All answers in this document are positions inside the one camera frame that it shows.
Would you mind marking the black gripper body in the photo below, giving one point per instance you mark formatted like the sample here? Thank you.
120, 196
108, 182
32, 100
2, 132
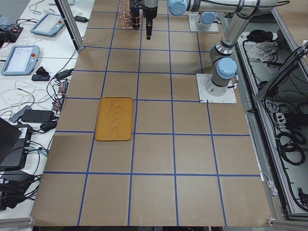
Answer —
149, 12

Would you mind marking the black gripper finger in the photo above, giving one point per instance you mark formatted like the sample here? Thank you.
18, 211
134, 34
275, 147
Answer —
149, 27

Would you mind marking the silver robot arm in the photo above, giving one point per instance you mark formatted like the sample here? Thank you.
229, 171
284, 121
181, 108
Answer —
243, 11
207, 18

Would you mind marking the dark wine bottle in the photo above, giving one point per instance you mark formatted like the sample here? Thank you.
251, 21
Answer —
135, 6

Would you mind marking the wooden tray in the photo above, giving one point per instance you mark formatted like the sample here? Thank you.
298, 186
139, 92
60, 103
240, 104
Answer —
114, 119

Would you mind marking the black power adapter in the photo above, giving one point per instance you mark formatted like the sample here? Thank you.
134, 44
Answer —
81, 19

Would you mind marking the blue teach pendant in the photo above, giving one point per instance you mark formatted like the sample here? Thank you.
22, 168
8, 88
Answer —
21, 60
49, 25

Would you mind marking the white crumpled cloth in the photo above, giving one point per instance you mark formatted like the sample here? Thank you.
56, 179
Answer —
263, 51

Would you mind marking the black power brick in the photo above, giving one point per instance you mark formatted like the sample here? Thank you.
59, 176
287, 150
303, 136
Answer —
37, 116

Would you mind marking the black laptop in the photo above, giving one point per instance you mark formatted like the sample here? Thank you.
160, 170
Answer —
14, 141

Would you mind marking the copper wire wine basket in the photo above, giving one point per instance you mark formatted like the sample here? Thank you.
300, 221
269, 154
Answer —
124, 14

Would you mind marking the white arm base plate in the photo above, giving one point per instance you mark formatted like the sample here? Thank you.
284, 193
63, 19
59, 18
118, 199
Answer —
210, 93
195, 27

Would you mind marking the aluminium frame post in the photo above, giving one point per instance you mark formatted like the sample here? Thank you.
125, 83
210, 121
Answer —
70, 23

